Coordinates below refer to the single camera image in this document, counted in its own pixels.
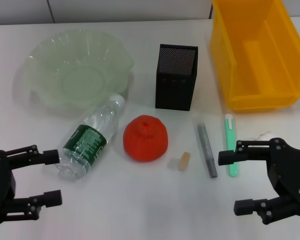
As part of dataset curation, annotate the translucent green glass fruit plate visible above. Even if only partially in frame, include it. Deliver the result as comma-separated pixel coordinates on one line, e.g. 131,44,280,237
13,27,135,118

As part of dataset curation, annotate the orange knitted toy fruit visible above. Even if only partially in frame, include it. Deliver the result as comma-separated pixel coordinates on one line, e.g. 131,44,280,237
122,114,169,163

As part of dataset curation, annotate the grey marker pen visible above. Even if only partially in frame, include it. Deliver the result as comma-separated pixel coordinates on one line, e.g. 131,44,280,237
193,113,219,179

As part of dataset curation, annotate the yellow plastic storage bin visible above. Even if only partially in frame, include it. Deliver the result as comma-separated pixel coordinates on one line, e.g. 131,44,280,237
209,0,300,113

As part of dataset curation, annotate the mint green pen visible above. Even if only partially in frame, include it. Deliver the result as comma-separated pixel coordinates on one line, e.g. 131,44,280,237
224,113,240,178

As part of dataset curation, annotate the clear water bottle green label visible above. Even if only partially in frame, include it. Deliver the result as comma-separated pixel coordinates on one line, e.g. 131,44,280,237
53,94,126,183

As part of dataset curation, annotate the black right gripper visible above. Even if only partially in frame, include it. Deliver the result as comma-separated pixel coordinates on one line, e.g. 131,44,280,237
218,136,300,225

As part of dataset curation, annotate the small tan eraser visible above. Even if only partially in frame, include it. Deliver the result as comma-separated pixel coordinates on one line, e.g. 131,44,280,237
167,151,192,172

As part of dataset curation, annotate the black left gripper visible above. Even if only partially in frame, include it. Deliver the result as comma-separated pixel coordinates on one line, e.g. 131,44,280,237
0,144,63,223

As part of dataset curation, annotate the black mesh pen holder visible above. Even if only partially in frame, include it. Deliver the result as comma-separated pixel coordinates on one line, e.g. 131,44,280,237
154,43,199,112

